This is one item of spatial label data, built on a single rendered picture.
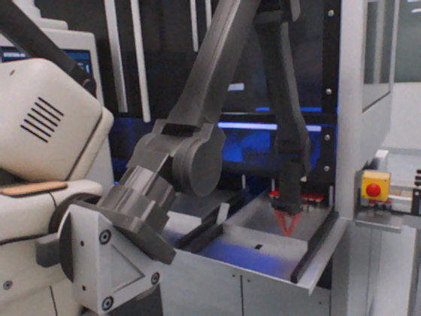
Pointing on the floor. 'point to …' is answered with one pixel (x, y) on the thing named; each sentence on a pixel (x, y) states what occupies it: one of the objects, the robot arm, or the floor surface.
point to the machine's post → (348, 147)
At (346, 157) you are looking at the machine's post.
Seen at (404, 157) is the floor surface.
